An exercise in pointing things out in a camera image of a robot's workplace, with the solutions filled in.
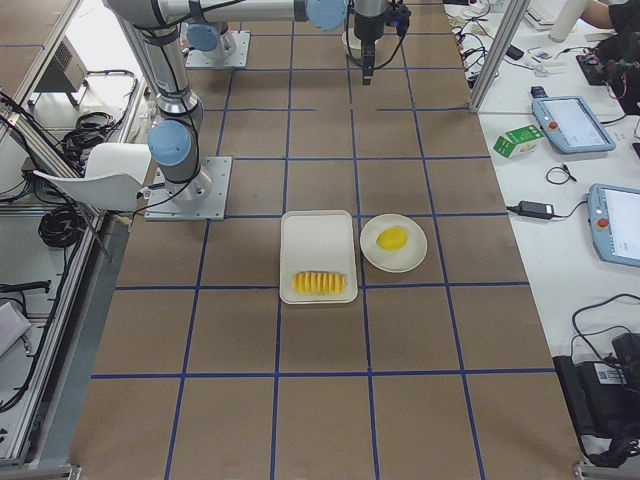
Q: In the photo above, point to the white chair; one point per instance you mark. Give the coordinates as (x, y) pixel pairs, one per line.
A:
(114, 175)

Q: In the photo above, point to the yellow lemon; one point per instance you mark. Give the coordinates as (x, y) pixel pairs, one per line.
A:
(392, 239)

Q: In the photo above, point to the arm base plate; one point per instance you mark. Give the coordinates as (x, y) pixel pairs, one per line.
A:
(212, 50)
(203, 199)

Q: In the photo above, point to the blue teach pendant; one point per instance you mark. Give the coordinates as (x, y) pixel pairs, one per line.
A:
(614, 223)
(570, 125)

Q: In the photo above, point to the blue teach pendant far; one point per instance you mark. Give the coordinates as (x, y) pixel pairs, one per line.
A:
(570, 125)

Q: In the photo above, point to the black power adapter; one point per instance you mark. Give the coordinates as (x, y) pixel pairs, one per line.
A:
(536, 210)

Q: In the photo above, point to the white round plate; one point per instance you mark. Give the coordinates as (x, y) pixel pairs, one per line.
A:
(404, 260)

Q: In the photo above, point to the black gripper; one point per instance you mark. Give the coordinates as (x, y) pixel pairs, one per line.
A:
(366, 29)

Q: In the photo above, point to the green white box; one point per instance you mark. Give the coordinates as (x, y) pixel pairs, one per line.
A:
(518, 142)

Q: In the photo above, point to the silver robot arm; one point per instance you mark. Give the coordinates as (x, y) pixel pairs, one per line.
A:
(369, 19)
(174, 142)

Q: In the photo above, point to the aluminium frame post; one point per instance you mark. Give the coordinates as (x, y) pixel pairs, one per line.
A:
(506, 31)

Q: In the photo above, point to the white rectangular tray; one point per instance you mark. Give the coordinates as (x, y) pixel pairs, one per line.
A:
(320, 240)

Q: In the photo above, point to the white ceramic bowl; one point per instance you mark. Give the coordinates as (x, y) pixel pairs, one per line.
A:
(351, 44)

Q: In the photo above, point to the blue teach pendant near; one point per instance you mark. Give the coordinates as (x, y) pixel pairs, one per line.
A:
(614, 223)

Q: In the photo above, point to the sliced yellow fruit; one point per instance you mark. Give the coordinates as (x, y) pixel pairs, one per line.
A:
(319, 283)

